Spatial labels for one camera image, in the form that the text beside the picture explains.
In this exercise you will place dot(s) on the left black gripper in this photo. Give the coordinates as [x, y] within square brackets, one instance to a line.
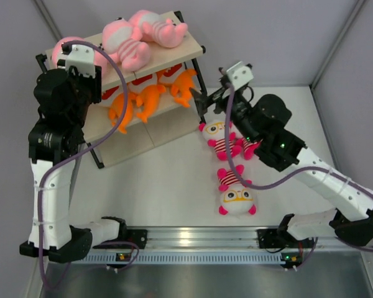
[93, 84]

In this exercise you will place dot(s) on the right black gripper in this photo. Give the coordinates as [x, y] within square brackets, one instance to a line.
[204, 102]

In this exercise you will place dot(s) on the white panda plush face down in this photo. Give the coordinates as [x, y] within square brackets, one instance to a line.
[248, 148]

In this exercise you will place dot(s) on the white panda plush with glasses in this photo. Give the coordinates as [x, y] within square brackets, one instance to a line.
[214, 134]

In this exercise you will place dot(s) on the orange shark plush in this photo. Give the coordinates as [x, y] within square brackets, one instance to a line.
[147, 91]
[117, 105]
[179, 80]

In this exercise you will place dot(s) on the white panda plush front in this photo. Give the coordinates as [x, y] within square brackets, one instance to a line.
[235, 198]

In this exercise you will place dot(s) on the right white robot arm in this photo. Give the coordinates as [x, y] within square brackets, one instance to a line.
[351, 218]

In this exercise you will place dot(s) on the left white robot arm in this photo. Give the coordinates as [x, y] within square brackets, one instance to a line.
[53, 150]

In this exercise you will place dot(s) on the beige three-tier shelf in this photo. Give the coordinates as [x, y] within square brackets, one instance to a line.
[169, 122]

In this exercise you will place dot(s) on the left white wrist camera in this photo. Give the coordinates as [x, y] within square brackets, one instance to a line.
[80, 57]

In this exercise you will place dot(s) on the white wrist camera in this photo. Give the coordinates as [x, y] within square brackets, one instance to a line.
[80, 57]
[240, 74]

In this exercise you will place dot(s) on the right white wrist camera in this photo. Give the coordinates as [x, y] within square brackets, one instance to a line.
[240, 74]

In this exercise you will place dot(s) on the aluminium mounting rail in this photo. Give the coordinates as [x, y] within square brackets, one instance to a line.
[203, 237]

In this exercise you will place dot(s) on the white slotted cable duct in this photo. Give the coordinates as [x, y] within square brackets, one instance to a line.
[191, 257]

